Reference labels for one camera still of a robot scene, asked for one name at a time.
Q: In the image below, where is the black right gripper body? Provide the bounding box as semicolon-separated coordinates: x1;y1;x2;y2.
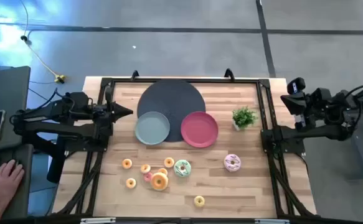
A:
288;77;316;131

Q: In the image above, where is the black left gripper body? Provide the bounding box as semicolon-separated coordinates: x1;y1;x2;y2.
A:
97;86;118;126

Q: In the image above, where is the blue-grey plate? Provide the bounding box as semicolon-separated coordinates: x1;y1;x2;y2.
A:
134;111;171;146

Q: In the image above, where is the large white iced donut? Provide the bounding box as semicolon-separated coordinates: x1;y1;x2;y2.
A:
150;172;169;192

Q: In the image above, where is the large teal iced donut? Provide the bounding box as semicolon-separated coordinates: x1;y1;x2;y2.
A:
173;159;192;179

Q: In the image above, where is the pink plate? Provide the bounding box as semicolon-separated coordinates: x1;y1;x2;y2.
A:
180;111;219;149

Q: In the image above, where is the large pink iced donut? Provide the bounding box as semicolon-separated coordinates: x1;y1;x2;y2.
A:
223;153;242;172

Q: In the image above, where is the dark round woven placemat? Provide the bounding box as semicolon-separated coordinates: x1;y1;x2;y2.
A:
136;78;207;143

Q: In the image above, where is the green plant in white pot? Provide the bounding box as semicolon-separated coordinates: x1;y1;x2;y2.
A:
232;106;258;131

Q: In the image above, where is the grey desk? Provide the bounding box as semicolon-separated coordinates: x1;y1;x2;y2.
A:
0;65;34;218

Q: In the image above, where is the person's hand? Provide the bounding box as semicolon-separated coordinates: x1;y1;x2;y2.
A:
0;159;26;212

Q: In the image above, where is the black aluminium table frame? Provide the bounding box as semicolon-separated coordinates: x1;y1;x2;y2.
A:
52;76;318;218

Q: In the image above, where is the yellow extension cable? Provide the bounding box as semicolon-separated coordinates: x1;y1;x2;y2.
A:
19;0;67;85

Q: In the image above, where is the black desk support post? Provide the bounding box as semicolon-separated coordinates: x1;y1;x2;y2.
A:
46;136;68;184

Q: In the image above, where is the silver metal bracket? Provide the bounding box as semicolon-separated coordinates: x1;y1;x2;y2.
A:
80;217;117;224
255;218;291;224

